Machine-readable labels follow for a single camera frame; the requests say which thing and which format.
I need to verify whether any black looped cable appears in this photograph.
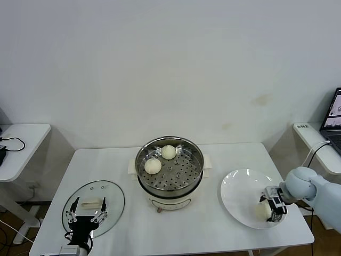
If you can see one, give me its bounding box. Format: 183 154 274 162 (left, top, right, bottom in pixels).
0 136 27 153

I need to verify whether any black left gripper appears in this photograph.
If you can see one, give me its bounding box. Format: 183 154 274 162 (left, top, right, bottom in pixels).
65 196 108 245

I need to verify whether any open dark laptop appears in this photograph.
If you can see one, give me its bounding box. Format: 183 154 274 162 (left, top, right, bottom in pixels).
320 87 341 155

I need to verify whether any white side table with cable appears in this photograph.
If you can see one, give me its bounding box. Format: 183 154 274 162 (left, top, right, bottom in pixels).
0 123 52 245

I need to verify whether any black cable with adapter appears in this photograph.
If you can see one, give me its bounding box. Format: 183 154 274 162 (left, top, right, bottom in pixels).
301 142 331 214

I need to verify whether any white round plate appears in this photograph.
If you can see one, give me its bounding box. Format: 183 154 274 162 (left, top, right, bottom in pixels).
220 168 289 230

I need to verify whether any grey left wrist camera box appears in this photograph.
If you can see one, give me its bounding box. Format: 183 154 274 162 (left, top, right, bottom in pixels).
59 245 80 256

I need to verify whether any white side table with laptop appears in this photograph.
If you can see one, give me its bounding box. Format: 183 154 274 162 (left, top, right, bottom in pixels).
293 122 341 230

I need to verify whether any perforated steel steamer basket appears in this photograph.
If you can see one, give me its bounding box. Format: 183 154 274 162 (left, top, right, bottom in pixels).
135 135 205 191

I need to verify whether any cream electric cooker pot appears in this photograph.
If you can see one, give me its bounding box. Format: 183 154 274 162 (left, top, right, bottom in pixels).
127 154 214 214

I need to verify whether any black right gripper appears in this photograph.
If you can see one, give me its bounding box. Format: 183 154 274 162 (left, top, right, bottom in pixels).
259 196 289 223

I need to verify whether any white flat cable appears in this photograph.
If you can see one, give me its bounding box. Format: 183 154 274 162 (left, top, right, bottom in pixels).
302 140 332 169

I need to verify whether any white steamed baozi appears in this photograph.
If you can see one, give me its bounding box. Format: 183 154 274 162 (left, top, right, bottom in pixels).
144 158 163 174
255 203 272 221
161 145 177 160

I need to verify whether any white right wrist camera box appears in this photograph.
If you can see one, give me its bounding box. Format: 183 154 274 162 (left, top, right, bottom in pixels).
264 187 283 207

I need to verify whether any white floor cable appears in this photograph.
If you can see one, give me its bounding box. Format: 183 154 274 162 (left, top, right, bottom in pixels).
0 220 35 244

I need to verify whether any round glass pot lid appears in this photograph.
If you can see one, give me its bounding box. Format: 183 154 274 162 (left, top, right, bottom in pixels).
62 180 126 238

